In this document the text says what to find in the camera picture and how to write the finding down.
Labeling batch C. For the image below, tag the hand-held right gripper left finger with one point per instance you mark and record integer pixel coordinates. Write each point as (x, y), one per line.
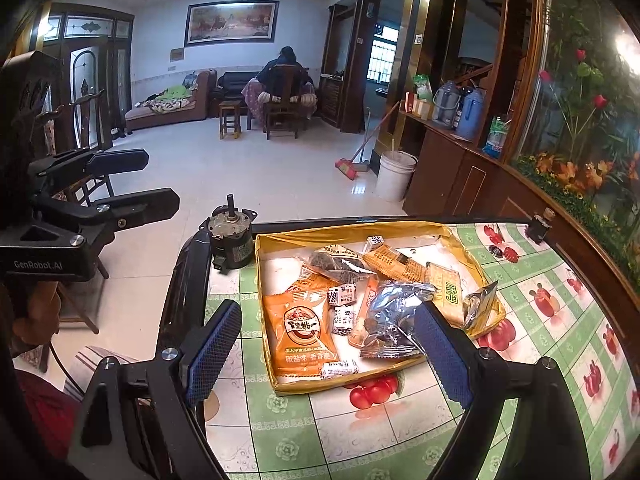
(215, 355)

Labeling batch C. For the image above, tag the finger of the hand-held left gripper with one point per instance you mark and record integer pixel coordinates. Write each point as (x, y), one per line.
(150, 202)
(120, 160)

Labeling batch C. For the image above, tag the small dark glass bottle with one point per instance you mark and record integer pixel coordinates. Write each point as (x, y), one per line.
(539, 227)

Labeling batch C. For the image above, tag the green-edged cracker packet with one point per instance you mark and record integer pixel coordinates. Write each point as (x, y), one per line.
(447, 290)

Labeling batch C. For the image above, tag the blue thermos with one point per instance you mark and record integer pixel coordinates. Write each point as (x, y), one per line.
(470, 115)

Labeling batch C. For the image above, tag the small grey electric motor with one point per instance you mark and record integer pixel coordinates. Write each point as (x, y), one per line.
(230, 245)

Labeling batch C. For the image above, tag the large orange snack packet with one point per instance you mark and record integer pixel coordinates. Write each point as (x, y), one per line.
(300, 330)

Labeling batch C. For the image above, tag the grey-blue water jug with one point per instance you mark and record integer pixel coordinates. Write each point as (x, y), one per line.
(445, 107)

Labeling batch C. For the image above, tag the artificial flower glass display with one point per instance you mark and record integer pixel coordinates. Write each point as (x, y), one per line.
(585, 125)

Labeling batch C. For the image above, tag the barred window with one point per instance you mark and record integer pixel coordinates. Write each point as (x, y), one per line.
(384, 55)

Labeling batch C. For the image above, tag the green bag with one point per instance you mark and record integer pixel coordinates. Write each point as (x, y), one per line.
(423, 87)

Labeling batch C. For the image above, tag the person's left hand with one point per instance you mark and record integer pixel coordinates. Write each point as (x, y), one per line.
(37, 315)

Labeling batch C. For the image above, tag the clear-wrapped brown cake packet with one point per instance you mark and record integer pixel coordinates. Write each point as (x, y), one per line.
(335, 262)

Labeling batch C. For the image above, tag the brown sofa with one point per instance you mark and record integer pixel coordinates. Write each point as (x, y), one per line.
(165, 117)

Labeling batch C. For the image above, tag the wooden glazed door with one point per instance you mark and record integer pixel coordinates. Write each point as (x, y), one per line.
(82, 70)

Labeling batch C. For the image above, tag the long white candy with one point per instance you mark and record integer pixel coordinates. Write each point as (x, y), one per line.
(340, 369)

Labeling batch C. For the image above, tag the small wooden stool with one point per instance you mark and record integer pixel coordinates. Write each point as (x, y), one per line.
(230, 107)

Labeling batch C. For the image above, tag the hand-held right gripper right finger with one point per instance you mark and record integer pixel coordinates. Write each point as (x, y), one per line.
(445, 355)

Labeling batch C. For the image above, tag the carved wooden armchair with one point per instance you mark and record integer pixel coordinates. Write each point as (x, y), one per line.
(95, 120)

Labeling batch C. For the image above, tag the clear plastic water bottle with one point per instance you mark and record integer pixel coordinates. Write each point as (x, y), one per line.
(496, 140)

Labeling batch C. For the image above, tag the large silver foil packet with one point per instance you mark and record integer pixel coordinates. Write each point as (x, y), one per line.
(395, 315)

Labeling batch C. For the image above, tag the orange cracker packet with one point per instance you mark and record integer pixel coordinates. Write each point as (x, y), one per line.
(360, 330)

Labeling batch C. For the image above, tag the red broom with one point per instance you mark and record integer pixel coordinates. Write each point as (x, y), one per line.
(347, 167)

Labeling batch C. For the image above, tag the pink blanket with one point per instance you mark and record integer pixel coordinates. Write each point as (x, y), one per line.
(252, 97)

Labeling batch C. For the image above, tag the green fruit-print tablecloth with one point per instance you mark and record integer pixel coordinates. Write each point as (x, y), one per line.
(320, 435)

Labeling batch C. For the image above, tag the tall wooden display shelf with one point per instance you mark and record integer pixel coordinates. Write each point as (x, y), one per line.
(345, 100)

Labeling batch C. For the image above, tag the green cloth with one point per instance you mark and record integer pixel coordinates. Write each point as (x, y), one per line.
(175, 94)

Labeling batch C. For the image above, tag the person's red clothing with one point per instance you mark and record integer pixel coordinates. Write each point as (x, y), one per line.
(45, 410)

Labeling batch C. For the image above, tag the framed wall painting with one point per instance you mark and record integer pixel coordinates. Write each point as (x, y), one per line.
(230, 22)

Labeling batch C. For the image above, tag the striped grey cushion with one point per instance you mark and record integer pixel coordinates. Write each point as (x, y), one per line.
(100, 360)

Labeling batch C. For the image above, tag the white plastic bucket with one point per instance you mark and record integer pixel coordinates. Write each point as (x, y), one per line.
(395, 180)

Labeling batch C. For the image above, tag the black sofa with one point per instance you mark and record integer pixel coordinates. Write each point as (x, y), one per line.
(232, 85)

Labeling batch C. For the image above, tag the dark wooden chair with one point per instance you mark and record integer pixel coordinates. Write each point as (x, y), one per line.
(285, 105)

